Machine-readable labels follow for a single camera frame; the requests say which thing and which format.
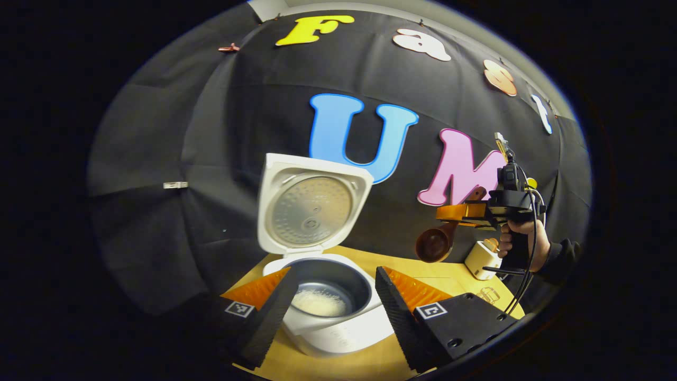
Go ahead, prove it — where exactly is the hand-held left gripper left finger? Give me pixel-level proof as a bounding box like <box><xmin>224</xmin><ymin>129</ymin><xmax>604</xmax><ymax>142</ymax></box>
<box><xmin>212</xmin><ymin>266</ymin><xmax>299</xmax><ymax>371</ymax></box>

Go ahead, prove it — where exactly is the brown wooden spoon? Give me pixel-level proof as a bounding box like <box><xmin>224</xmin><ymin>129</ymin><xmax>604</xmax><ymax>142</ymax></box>
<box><xmin>415</xmin><ymin>186</ymin><xmax>487</xmax><ymax>264</ymax></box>

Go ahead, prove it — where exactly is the black backdrop cloth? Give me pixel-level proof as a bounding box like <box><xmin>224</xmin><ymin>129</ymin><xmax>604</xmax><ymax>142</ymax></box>
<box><xmin>87</xmin><ymin>5</ymin><xmax>592</xmax><ymax>318</ymax></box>

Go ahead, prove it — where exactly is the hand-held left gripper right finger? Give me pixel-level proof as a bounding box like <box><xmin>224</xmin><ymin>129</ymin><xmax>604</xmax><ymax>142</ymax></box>
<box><xmin>376</xmin><ymin>266</ymin><xmax>522</xmax><ymax>374</ymax></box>

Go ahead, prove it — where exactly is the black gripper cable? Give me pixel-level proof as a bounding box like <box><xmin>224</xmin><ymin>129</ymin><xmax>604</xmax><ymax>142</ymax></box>
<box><xmin>502</xmin><ymin>163</ymin><xmax>548</xmax><ymax>318</ymax></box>

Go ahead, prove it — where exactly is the white rice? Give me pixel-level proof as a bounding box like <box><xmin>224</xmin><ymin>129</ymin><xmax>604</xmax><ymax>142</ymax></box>
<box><xmin>291</xmin><ymin>288</ymin><xmax>348</xmax><ymax>317</ymax></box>

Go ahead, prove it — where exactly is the white toaster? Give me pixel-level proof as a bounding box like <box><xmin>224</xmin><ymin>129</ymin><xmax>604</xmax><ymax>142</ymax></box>
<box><xmin>464</xmin><ymin>241</ymin><xmax>503</xmax><ymax>281</ymax></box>

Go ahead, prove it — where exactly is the white rice cooker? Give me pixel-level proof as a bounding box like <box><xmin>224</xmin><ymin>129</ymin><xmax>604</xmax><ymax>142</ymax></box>
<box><xmin>258</xmin><ymin>153</ymin><xmax>395</xmax><ymax>358</ymax></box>

